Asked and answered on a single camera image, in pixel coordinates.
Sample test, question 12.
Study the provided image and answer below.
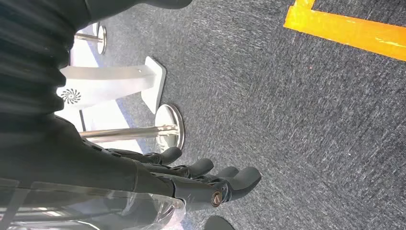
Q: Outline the white kiosk stand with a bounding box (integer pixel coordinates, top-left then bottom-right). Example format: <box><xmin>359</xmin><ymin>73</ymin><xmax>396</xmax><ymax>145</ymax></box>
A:
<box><xmin>56</xmin><ymin>56</ymin><xmax>167</xmax><ymax>115</ymax></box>

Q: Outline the yellow floor tape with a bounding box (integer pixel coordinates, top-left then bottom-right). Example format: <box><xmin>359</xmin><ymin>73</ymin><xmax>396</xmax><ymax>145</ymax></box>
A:
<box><xmin>283</xmin><ymin>0</ymin><xmax>406</xmax><ymax>62</ymax></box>

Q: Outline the chrome stanchion post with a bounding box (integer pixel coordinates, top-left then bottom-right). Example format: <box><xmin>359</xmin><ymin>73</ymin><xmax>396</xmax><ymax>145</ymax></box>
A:
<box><xmin>79</xmin><ymin>104</ymin><xmax>185</xmax><ymax>151</ymax></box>
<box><xmin>74</xmin><ymin>23</ymin><xmax>108</xmax><ymax>55</ymax></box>

